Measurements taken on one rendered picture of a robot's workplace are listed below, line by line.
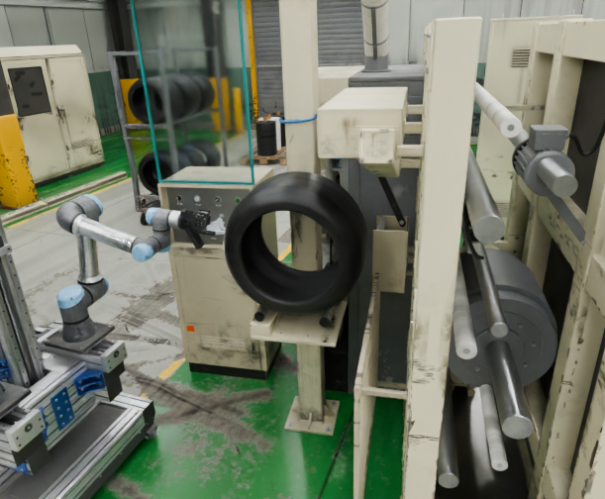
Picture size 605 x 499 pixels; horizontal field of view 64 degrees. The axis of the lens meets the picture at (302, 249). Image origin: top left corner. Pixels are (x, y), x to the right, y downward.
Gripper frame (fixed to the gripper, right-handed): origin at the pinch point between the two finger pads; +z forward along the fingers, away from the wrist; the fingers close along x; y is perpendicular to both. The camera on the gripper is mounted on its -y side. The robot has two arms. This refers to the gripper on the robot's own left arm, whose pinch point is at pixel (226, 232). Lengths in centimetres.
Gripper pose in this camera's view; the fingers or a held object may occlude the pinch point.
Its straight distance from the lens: 209.5
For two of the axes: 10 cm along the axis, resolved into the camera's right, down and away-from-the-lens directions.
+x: 2.2, -3.9, 8.9
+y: 0.8, -9.0, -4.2
